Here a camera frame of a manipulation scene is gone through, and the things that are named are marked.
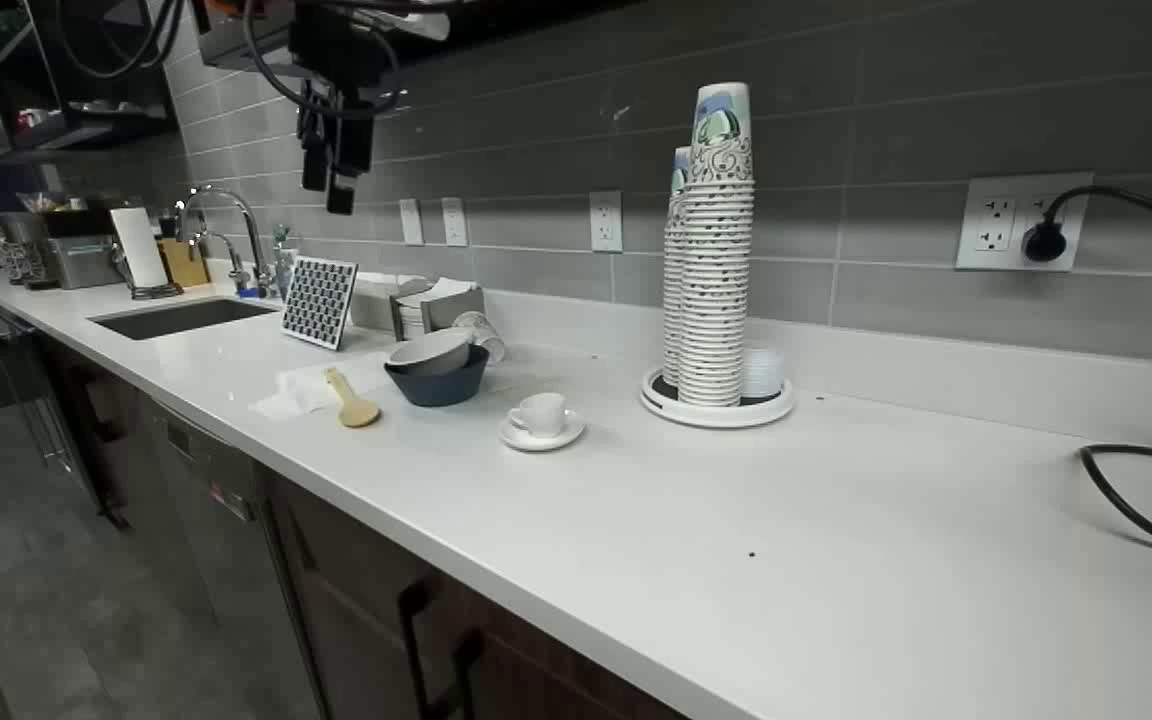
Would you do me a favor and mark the round white cup tray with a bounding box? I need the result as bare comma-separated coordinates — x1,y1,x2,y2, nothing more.
638,370,796,434

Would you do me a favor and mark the wooden spoon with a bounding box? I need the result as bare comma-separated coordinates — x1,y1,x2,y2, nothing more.
322,370,378,430

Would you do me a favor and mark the black power plug cable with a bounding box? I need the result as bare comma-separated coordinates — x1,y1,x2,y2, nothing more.
1019,179,1152,263

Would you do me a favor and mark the chrome sink faucet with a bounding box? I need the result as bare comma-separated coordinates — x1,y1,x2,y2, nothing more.
177,186,269,297

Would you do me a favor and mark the white light switch plate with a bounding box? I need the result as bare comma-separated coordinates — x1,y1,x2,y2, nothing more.
587,193,624,252

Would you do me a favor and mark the black sink basin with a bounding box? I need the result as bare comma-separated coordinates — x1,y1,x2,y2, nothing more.
90,300,273,342

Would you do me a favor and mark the patterned paper coffee cup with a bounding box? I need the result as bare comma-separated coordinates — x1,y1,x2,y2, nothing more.
451,312,508,372

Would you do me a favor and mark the short paper cup stack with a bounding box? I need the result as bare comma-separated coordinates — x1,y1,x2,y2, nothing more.
665,146,692,389

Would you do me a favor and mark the black countertop cable loop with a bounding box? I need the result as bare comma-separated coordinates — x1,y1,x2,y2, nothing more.
1076,441,1152,561

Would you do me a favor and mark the white wall power outlet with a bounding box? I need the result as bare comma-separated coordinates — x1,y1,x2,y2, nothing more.
956,174,1089,273

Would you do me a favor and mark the white tablet stand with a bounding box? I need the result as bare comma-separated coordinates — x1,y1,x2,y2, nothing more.
110,210,167,297

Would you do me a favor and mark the white napkin holder box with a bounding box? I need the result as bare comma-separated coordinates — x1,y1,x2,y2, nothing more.
353,273,484,342

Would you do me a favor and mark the tall paper cup stack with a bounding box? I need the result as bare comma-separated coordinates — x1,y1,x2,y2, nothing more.
681,81,754,397

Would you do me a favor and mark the amber soap bottle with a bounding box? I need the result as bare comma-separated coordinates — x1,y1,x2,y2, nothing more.
154,220,207,288

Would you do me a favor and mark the dark blue bowl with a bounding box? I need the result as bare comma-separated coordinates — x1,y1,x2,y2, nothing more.
388,344,491,408

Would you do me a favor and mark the small white lid cup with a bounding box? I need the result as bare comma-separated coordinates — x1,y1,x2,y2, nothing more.
740,347,782,400

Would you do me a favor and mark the checkered calibration board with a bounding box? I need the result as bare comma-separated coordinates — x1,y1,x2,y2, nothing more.
284,255,357,354

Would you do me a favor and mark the white espresso cup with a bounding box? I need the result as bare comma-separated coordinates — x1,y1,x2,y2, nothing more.
508,393,567,434

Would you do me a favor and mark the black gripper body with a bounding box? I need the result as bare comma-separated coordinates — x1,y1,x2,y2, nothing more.
287,0,405,120

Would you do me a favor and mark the white bowl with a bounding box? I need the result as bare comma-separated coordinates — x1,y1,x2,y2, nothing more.
388,328,470,375

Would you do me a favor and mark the crumpled clear plastic wrap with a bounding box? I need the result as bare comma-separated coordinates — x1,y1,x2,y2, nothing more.
250,370,334,425

